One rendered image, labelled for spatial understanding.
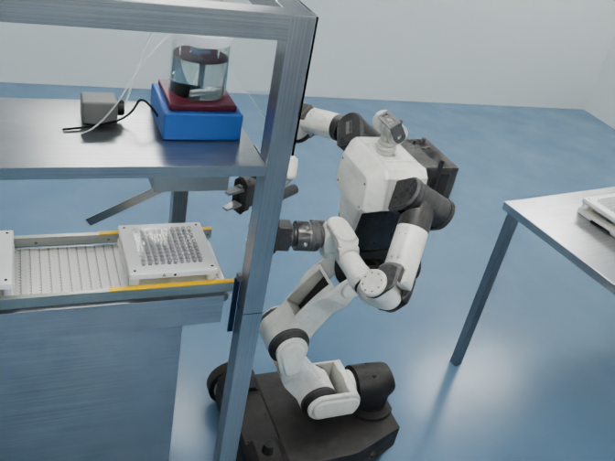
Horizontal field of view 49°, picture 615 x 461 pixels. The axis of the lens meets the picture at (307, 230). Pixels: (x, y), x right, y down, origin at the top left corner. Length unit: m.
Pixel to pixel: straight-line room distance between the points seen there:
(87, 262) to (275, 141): 0.70
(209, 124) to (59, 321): 0.65
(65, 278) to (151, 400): 0.51
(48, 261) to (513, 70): 5.55
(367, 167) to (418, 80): 4.46
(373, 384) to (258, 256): 0.97
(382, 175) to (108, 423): 1.14
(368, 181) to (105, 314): 0.82
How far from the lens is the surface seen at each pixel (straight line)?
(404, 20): 6.12
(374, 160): 1.97
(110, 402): 2.19
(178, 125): 1.70
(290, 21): 1.53
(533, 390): 3.41
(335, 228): 1.92
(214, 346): 3.10
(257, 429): 2.54
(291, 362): 2.27
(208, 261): 1.92
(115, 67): 5.58
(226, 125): 1.73
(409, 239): 1.80
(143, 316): 1.92
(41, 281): 1.95
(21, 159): 1.60
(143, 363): 2.10
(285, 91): 1.58
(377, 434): 2.66
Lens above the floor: 2.09
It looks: 31 degrees down
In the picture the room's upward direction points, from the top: 12 degrees clockwise
